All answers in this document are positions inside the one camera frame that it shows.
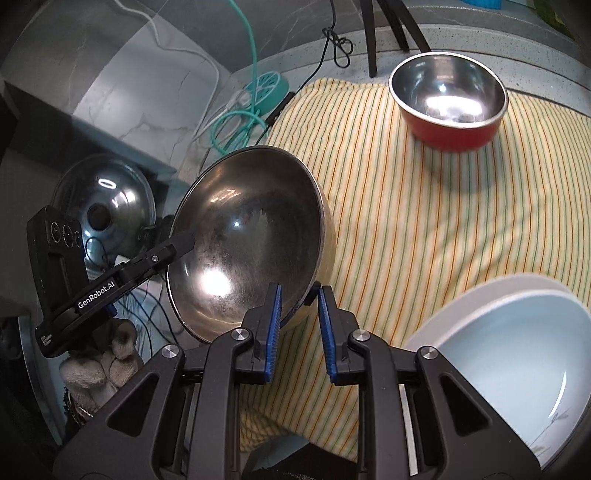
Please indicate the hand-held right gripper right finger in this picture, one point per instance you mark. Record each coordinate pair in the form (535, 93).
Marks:
(328, 332)

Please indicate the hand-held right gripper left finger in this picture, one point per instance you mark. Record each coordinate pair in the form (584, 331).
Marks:
(272, 332)

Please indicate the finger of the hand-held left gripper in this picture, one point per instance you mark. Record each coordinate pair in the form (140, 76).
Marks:
(157, 258)

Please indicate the large steel bowl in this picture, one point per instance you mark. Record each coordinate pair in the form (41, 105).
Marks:
(240, 221)

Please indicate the white plate pink blossom print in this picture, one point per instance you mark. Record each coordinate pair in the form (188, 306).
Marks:
(443, 318)

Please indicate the white plate grey sprig print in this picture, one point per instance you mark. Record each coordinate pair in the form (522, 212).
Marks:
(508, 360)

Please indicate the person's left hand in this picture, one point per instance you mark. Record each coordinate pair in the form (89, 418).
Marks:
(101, 369)

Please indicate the steel pot lid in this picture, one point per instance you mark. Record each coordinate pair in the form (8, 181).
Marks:
(120, 198)

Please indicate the yellow striped mat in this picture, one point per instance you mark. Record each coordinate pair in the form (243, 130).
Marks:
(392, 207)

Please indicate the round teal power strip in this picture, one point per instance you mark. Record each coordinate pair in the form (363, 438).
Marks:
(272, 92)

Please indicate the red steel bowl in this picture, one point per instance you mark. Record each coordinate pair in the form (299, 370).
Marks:
(443, 87)

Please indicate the black tripod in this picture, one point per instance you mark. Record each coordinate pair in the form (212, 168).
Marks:
(369, 37)

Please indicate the blue plastic bowl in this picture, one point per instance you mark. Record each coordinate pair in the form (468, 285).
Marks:
(485, 3)

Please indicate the green dish soap bottle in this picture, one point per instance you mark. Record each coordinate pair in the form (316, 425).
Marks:
(549, 9)

